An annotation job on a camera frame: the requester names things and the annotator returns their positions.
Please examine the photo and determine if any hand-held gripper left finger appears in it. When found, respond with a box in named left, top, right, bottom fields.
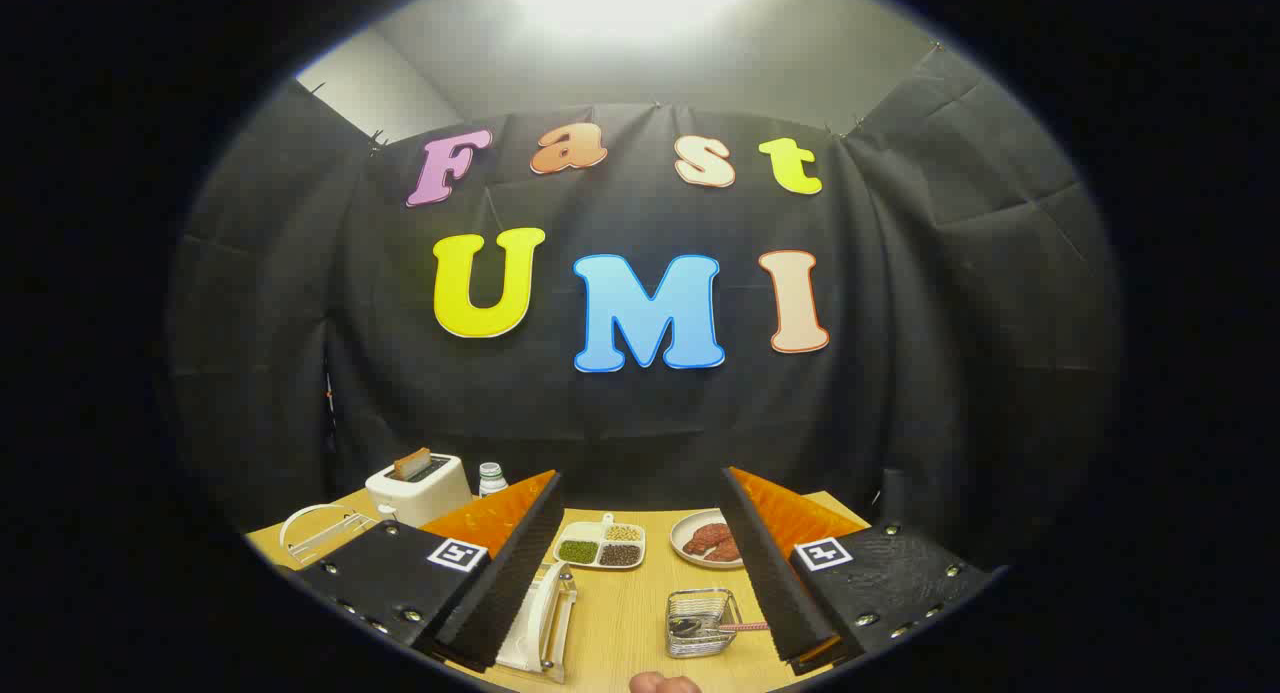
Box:
left=296, top=470, right=564, bottom=674

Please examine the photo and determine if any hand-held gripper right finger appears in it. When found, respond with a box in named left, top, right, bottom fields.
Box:
left=720, top=466, right=1003, bottom=676

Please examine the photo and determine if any white plate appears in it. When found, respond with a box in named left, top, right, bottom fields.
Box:
left=495, top=561, right=579, bottom=684

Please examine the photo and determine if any spoon with pink striped handle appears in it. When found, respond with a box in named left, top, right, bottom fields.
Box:
left=670, top=616, right=771, bottom=639

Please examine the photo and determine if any metal wire basket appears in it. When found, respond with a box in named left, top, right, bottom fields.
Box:
left=666, top=588, right=743, bottom=660

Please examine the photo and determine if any white wire dish rack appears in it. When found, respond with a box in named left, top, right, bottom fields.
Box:
left=278, top=503, right=579, bottom=686

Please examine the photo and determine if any beige plate with meat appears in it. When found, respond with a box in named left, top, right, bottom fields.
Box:
left=669, top=509, right=746, bottom=571

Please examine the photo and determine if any white divided tray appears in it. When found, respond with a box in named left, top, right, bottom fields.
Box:
left=553, top=513, right=647, bottom=571

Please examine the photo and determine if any white toaster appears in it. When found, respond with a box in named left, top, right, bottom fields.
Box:
left=365, top=453, right=473, bottom=529

